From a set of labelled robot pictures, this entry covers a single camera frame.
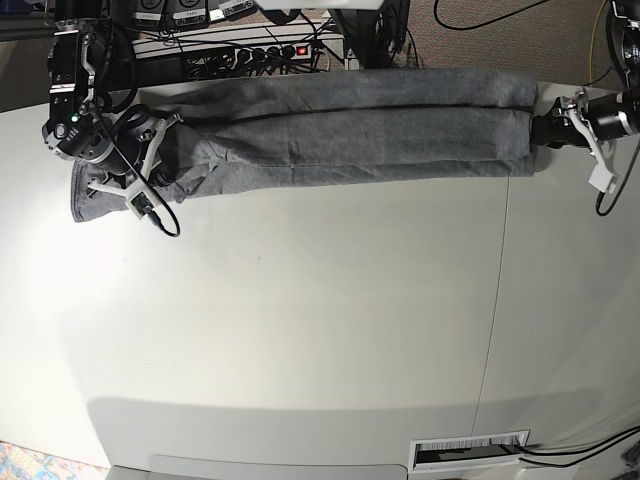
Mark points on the black silver gripper left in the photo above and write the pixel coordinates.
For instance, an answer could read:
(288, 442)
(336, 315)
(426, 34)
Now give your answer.
(610, 117)

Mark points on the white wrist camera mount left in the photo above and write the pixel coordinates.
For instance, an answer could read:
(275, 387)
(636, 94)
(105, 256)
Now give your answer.
(604, 177)

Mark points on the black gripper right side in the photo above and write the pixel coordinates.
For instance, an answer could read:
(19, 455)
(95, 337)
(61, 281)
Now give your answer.
(129, 136)

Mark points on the black power strip red switch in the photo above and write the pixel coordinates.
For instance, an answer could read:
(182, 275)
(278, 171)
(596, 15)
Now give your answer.
(235, 62)

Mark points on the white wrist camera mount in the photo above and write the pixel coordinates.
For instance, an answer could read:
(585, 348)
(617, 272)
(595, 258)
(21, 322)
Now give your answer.
(604, 177)
(140, 197)

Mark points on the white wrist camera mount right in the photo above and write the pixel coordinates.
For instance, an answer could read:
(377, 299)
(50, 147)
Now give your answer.
(140, 197)

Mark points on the grey T-shirt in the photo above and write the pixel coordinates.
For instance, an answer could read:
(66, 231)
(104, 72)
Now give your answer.
(345, 127)

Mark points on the white cable grommet box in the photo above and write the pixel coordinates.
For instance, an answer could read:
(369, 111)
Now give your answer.
(466, 453)

